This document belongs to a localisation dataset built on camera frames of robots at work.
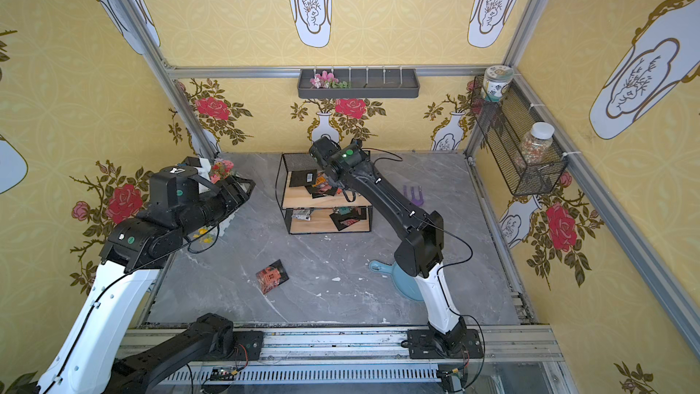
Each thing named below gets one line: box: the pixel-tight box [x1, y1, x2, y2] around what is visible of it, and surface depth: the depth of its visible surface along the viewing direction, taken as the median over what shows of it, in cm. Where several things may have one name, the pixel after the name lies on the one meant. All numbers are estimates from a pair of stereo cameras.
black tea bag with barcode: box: [288, 168, 318, 187], surface depth 93 cm
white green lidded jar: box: [483, 64, 515, 103], surface depth 87 cm
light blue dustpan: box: [369, 259, 424, 301], surface depth 86 cm
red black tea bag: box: [255, 259, 290, 295], surface depth 88 cm
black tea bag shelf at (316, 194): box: [304, 185, 338, 199], surface depth 89 cm
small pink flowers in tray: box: [308, 70, 349, 89], surface depth 89 cm
